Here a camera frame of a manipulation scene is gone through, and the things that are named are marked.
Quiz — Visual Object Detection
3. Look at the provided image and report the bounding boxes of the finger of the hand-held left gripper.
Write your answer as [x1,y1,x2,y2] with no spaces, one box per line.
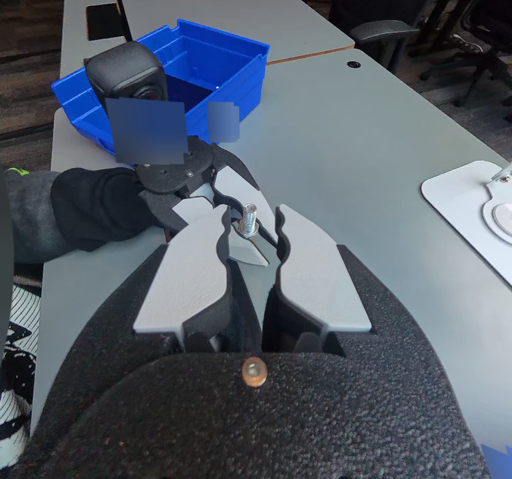
[215,166,278,250]
[171,195,270,268]

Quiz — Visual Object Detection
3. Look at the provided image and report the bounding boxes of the silver hex bolt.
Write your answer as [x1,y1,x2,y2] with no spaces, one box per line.
[237,203,261,240]

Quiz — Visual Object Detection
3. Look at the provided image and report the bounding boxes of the black white patterned pants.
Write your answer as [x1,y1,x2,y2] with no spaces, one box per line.
[0,283,42,468]

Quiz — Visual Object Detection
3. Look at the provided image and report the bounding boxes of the blue plastic bin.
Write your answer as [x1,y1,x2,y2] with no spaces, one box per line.
[51,18,270,164]

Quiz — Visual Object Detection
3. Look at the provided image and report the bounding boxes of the person's dark grey shirt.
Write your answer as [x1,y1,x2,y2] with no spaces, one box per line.
[4,167,66,265]

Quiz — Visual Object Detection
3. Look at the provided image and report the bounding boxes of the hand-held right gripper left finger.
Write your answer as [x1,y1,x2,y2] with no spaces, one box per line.
[132,205,233,348]

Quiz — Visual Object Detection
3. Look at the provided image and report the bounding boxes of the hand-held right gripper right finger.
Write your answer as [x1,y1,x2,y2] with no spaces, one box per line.
[275,204,373,334]

